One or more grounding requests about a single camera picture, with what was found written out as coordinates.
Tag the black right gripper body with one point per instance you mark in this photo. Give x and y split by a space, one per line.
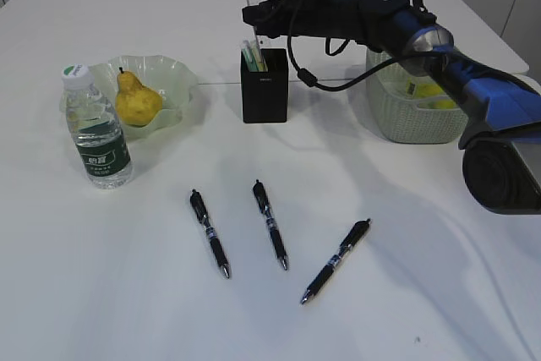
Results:
275 18

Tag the teal utility knife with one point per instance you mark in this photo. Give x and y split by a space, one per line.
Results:
248 57

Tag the yellow utility knife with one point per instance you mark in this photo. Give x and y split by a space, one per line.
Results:
258 56

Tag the yellow waste paper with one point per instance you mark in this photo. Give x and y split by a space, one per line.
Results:
428 94

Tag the yellow pear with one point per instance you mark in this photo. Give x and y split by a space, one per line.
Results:
136 104

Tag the black pen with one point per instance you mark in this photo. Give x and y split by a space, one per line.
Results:
203 217
275 236
359 229

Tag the clear water bottle green label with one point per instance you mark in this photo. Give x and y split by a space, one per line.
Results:
95 129

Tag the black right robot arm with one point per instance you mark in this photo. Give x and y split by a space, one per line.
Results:
501 142

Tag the black square pen holder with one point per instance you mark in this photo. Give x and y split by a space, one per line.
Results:
265 94

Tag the green plastic woven basket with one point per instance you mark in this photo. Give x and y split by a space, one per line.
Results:
398 117

